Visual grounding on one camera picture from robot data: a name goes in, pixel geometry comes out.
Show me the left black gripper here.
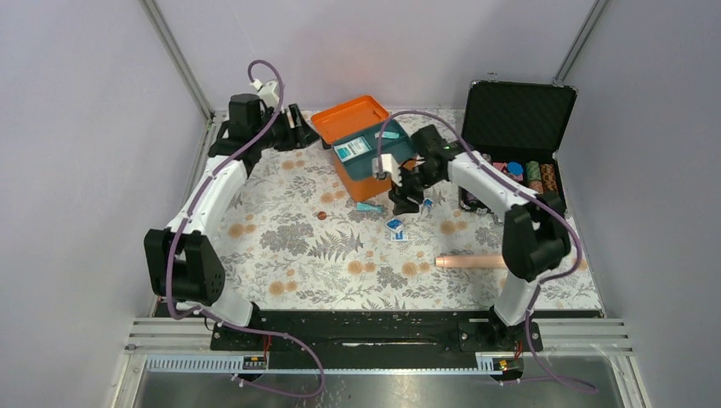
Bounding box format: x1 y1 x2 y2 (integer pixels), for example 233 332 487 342
254 104 321 152

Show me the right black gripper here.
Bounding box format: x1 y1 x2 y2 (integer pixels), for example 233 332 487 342
389 163 443 218

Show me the orange plastic medicine box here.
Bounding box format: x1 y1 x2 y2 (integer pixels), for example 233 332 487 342
311 95 391 202

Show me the small teal sachet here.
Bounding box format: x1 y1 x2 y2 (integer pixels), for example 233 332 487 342
375 131 400 139

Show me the medical gauze packet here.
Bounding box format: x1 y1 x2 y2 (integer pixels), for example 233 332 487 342
333 137 371 162

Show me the teal divided tray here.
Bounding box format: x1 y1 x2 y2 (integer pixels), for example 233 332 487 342
332 120 417 181

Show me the blue white wipe packet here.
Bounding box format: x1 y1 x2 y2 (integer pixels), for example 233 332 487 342
385 218 407 241

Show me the teal bandage sachet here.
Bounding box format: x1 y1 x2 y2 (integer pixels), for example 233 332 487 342
356 202 384 213

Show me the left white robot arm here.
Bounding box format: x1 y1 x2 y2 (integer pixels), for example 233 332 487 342
144 93 320 349

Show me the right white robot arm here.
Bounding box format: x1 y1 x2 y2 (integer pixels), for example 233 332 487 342
373 125 580 350

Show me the black foam-lined case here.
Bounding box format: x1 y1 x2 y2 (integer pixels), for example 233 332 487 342
461 80 577 201

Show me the floral tablecloth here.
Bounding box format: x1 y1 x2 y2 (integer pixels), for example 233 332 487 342
176 109 604 312

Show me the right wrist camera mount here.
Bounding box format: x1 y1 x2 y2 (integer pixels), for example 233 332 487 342
372 153 402 186

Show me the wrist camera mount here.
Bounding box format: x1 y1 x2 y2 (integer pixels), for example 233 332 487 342
372 153 402 186
250 79 281 109

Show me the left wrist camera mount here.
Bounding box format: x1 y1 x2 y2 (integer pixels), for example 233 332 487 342
250 79 281 109

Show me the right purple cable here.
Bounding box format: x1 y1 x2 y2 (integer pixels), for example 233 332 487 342
375 109 599 395

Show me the purple cable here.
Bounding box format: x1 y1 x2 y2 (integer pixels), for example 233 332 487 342
375 109 599 395
164 59 328 400

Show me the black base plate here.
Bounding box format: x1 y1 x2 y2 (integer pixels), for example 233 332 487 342
210 308 603 371

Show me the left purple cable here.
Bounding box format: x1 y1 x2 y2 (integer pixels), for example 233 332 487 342
164 59 328 400

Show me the slotted cable duct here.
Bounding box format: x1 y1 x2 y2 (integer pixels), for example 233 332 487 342
145 354 502 376

